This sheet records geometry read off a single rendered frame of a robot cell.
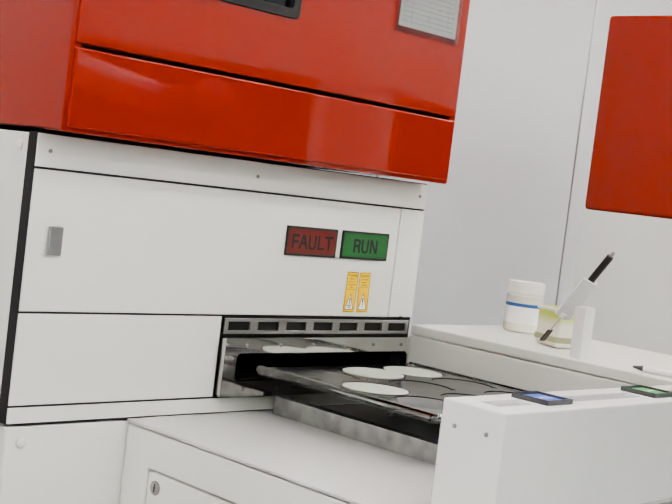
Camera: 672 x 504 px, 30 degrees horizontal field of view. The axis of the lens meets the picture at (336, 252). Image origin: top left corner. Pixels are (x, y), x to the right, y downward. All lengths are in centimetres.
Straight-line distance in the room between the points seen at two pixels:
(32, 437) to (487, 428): 65
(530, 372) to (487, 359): 9
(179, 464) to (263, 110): 54
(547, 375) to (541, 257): 311
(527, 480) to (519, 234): 356
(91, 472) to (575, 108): 373
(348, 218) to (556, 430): 71
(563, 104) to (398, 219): 305
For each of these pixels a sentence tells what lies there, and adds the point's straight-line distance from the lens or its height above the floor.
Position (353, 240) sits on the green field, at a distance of 214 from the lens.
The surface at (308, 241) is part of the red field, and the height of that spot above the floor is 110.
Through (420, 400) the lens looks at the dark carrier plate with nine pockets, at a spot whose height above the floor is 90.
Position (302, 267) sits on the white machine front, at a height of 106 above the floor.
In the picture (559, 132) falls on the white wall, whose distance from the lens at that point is 521.
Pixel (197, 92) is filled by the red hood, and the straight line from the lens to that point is 182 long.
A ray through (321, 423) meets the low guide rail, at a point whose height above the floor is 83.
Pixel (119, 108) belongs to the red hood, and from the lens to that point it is 174.
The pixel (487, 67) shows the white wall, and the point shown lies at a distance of 481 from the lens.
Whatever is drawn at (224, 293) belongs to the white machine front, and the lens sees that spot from 196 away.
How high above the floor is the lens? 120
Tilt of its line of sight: 3 degrees down
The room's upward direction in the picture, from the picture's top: 7 degrees clockwise
